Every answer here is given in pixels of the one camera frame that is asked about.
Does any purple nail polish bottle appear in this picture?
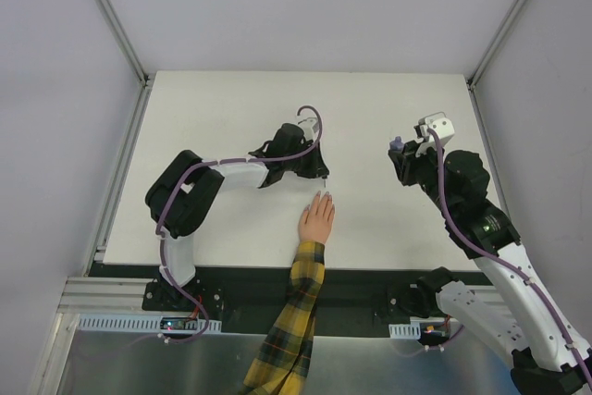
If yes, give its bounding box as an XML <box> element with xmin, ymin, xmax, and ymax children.
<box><xmin>389</xmin><ymin>136</ymin><xmax>404</xmax><ymax>152</ymax></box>

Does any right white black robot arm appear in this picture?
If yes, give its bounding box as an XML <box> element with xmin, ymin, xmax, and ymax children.
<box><xmin>388</xmin><ymin>139</ymin><xmax>591</xmax><ymax>394</ymax></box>

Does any yellow plaid sleeve forearm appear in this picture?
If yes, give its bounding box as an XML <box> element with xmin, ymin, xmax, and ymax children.
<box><xmin>240</xmin><ymin>241</ymin><xmax>326</xmax><ymax>394</ymax></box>

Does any mannequin hand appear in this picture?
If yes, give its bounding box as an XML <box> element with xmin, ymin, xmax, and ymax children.
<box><xmin>298</xmin><ymin>192</ymin><xmax>335</xmax><ymax>244</ymax></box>

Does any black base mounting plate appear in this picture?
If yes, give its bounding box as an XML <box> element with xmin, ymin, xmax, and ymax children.
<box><xmin>90</xmin><ymin>261</ymin><xmax>491</xmax><ymax>336</ymax></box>

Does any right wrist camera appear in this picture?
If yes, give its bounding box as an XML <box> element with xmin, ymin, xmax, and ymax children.
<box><xmin>414</xmin><ymin>112</ymin><xmax>455</xmax><ymax>157</ymax></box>

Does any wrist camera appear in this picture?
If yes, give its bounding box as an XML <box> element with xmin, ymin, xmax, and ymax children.
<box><xmin>296</xmin><ymin>117</ymin><xmax>322</xmax><ymax>142</ymax></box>
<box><xmin>414</xmin><ymin>112</ymin><xmax>455</xmax><ymax>157</ymax></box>

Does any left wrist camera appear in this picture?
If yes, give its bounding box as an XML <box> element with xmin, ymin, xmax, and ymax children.
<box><xmin>296</xmin><ymin>117</ymin><xmax>322</xmax><ymax>142</ymax></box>

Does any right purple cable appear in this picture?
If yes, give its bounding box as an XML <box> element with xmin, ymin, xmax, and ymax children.
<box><xmin>427</xmin><ymin>127</ymin><xmax>586</xmax><ymax>368</ymax></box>

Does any right white cable duct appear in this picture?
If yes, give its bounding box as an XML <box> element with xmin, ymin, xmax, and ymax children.
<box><xmin>388</xmin><ymin>322</ymin><xmax>422</xmax><ymax>340</ymax></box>

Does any white cable duct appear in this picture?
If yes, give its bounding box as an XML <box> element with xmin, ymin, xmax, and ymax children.
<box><xmin>388</xmin><ymin>322</ymin><xmax>422</xmax><ymax>340</ymax></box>
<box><xmin>78</xmin><ymin>314</ymin><xmax>222</xmax><ymax>335</ymax></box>

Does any right aluminium frame post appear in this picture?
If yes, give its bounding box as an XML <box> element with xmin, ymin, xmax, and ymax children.
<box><xmin>466</xmin><ymin>0</ymin><xmax>530</xmax><ymax>92</ymax></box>

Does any aluminium frame post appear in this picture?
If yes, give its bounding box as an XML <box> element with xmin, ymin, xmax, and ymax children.
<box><xmin>94</xmin><ymin>0</ymin><xmax>151</xmax><ymax>85</ymax></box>
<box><xmin>466</xmin><ymin>0</ymin><xmax>530</xmax><ymax>92</ymax></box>

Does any left white cable duct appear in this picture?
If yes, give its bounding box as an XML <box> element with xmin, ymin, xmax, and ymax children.
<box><xmin>78</xmin><ymin>314</ymin><xmax>222</xmax><ymax>335</ymax></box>

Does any left aluminium frame post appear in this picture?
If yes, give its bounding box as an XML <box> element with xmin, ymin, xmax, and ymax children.
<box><xmin>94</xmin><ymin>0</ymin><xmax>151</xmax><ymax>85</ymax></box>

